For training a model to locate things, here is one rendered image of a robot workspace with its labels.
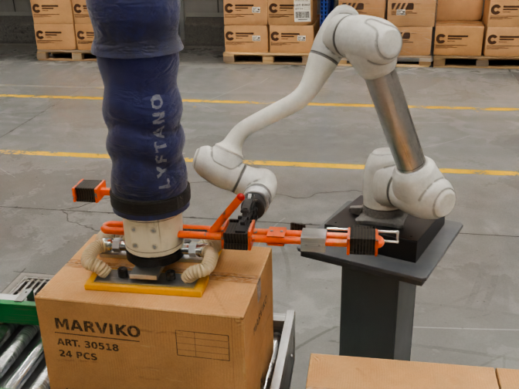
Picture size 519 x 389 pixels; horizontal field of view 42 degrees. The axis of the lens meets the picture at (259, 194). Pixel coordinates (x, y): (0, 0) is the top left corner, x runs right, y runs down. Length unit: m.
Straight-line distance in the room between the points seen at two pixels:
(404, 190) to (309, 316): 1.34
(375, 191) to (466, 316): 1.30
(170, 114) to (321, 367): 1.00
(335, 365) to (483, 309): 1.55
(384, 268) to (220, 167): 0.70
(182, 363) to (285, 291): 1.85
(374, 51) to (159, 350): 1.06
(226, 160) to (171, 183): 0.37
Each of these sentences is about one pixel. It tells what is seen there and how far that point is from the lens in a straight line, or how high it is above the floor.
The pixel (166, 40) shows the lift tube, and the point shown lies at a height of 1.63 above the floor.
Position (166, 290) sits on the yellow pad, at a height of 0.96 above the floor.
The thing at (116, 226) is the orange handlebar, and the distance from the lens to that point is 2.04.
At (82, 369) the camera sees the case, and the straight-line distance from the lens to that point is 2.08.
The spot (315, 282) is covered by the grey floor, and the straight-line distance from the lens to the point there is 3.81.
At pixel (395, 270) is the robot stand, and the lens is 2.43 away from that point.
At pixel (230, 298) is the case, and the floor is 0.95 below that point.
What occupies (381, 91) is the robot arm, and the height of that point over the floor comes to 1.39.
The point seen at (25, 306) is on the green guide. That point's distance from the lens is 2.59.
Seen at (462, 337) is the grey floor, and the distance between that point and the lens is 3.47.
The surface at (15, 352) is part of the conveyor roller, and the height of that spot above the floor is 0.54.
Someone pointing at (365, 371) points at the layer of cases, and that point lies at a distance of 2.28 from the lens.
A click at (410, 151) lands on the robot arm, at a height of 1.18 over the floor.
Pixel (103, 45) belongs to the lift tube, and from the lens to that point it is 1.75.
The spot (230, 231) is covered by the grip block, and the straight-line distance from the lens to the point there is 1.91.
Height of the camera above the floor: 1.94
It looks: 23 degrees down
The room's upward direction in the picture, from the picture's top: 1 degrees counter-clockwise
